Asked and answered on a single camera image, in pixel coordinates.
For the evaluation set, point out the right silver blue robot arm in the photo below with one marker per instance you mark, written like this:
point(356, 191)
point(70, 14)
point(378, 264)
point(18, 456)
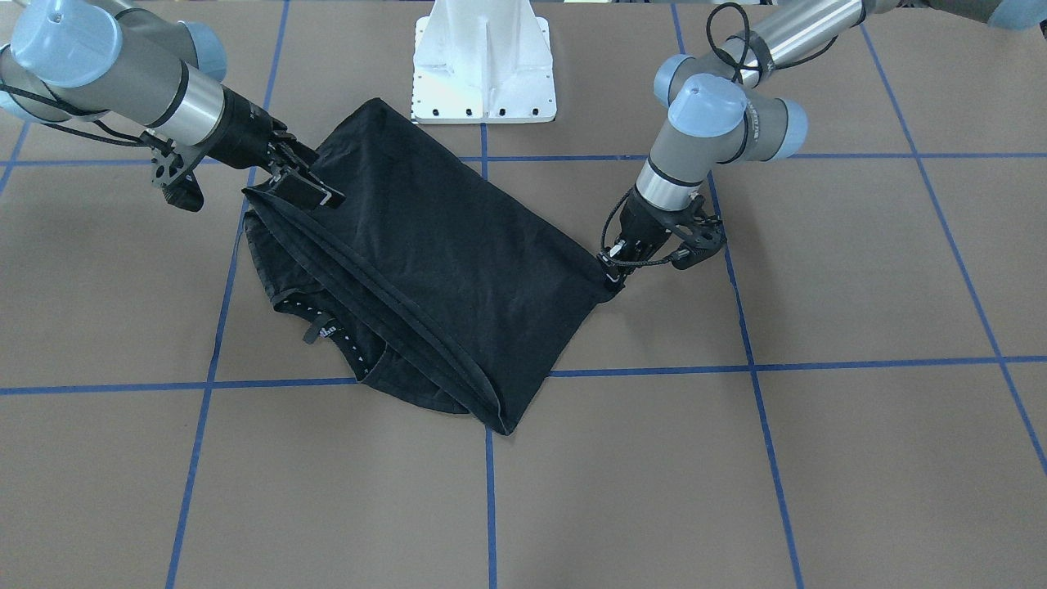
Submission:
point(83, 59)

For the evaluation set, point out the white pedestal base plate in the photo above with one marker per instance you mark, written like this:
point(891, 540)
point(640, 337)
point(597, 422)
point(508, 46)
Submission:
point(483, 62)

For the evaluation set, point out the black printed t-shirt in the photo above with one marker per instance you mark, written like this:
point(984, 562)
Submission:
point(437, 287)

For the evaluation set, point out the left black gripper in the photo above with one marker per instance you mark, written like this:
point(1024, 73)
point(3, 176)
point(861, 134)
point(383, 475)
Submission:
point(640, 221)

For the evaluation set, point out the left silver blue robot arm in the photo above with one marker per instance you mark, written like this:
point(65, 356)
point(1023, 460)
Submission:
point(716, 116)

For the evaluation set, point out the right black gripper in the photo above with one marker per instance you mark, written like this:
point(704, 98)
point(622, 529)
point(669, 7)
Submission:
point(244, 130)

